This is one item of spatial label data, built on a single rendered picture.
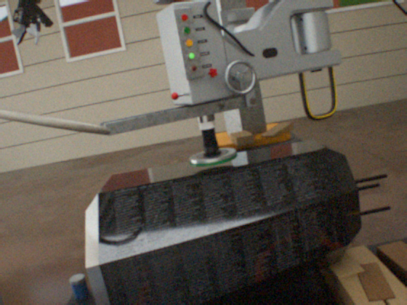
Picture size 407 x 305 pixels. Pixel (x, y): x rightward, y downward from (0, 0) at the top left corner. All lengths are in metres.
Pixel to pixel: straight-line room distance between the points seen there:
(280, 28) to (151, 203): 0.97
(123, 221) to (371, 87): 7.29
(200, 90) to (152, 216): 0.56
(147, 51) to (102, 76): 1.01
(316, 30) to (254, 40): 0.37
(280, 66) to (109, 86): 6.42
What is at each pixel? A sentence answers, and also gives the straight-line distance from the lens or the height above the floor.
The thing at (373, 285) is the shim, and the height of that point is 0.22.
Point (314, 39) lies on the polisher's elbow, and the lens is 2.08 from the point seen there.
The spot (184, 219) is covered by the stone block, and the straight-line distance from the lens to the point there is 1.69.
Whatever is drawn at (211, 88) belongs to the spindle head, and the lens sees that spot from 1.72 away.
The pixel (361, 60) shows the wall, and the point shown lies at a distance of 8.48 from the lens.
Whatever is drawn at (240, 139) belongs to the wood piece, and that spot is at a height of 0.82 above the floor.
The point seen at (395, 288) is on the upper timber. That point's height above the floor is 0.21.
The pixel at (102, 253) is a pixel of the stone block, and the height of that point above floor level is 0.61.
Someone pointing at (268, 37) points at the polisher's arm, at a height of 1.33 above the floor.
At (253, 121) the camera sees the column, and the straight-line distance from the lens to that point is 2.59.
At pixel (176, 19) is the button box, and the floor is 1.45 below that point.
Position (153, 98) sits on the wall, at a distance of 7.99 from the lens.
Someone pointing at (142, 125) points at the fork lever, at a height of 1.07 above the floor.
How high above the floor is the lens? 1.24
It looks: 11 degrees down
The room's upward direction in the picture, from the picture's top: 11 degrees counter-clockwise
